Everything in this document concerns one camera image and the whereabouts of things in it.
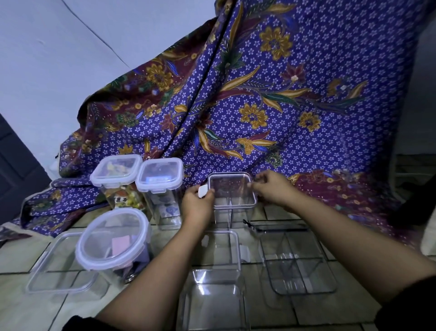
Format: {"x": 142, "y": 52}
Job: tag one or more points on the person's left hand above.
{"x": 196, "y": 209}

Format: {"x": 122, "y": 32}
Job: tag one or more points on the person's right hand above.
{"x": 277, "y": 189}

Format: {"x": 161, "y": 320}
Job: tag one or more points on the person's left thumb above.
{"x": 210, "y": 197}

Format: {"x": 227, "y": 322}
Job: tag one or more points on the person's right thumb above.
{"x": 260, "y": 191}

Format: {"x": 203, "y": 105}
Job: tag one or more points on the clear square lid white latch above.
{"x": 231, "y": 189}

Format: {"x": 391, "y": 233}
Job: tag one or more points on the person's left forearm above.
{"x": 160, "y": 279}

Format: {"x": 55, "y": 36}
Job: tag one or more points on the person's right forearm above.
{"x": 357, "y": 245}

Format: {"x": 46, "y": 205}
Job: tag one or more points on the clear tall divided container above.
{"x": 235, "y": 216}

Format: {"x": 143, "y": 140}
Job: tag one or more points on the lidded square container blue items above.
{"x": 160, "y": 184}

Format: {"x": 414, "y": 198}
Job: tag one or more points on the clear divided rectangular container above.
{"x": 293, "y": 262}

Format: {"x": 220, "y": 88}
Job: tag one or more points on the purple floral batik cloth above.
{"x": 306, "y": 112}

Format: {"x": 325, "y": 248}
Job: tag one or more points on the lidded square container colourful items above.
{"x": 117, "y": 177}

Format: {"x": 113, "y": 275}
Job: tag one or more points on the pink paper note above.
{"x": 121, "y": 244}

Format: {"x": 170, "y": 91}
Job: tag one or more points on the clear empty square container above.
{"x": 213, "y": 303}

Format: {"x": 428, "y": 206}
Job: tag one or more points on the round clear lidded container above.
{"x": 112, "y": 242}

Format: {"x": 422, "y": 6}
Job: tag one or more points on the flat clear rectangular lid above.
{"x": 51, "y": 269}

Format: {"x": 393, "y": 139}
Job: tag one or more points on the black sleeve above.
{"x": 88, "y": 324}
{"x": 408, "y": 307}

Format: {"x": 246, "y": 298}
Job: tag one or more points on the dark door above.
{"x": 17, "y": 177}

